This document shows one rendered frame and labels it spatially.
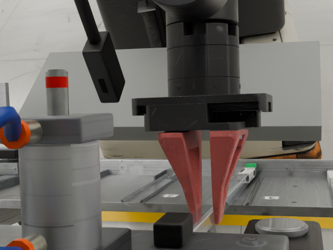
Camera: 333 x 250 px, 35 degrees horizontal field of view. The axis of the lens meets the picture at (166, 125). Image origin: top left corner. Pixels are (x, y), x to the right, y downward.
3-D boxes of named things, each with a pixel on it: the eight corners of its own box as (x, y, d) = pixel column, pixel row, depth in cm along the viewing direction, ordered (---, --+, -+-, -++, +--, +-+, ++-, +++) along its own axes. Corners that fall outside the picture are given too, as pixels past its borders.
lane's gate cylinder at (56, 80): (54, 152, 15) (51, 70, 15) (74, 152, 15) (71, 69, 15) (44, 154, 15) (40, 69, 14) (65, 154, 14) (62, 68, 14)
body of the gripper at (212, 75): (266, 118, 38) (263, 14, 37) (130, 122, 40) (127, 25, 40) (273, 118, 44) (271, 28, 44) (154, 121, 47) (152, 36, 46)
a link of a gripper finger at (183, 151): (254, 233, 38) (251, 101, 38) (158, 230, 40) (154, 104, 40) (263, 216, 44) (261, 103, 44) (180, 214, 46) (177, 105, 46)
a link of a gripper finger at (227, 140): (240, 232, 38) (236, 101, 38) (145, 230, 40) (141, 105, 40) (251, 215, 45) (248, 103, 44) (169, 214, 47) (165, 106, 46)
